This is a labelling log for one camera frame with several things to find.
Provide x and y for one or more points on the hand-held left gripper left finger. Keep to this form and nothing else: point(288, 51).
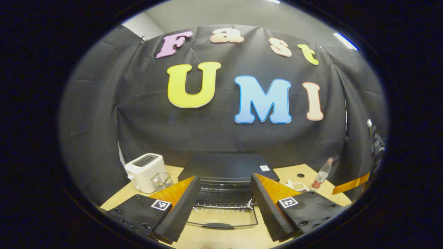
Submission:
point(181, 211)

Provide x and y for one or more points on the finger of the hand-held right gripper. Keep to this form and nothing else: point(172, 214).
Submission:
point(351, 184)

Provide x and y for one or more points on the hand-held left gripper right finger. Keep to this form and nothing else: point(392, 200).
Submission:
point(268, 211)

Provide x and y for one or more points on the black electric oven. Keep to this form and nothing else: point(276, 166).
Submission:
point(225, 166)

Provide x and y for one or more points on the clear plastic bottle red cap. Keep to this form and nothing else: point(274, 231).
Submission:
point(321, 176)

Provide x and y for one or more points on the clear glass cup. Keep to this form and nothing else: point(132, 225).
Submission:
point(161, 180)

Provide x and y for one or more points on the white divided bean dish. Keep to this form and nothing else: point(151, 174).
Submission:
point(297, 187)

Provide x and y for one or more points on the dark equipment stand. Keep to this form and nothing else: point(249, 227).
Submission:
point(376, 141)

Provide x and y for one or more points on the white toaster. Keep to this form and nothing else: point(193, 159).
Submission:
point(143, 171)

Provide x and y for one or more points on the black backdrop cloth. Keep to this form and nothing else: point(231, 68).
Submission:
point(221, 138)

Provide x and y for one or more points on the narrow ceiling light panel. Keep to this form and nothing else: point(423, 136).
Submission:
point(345, 40)

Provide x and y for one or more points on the large ceiling light panel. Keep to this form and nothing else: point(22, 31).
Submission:
point(273, 1)

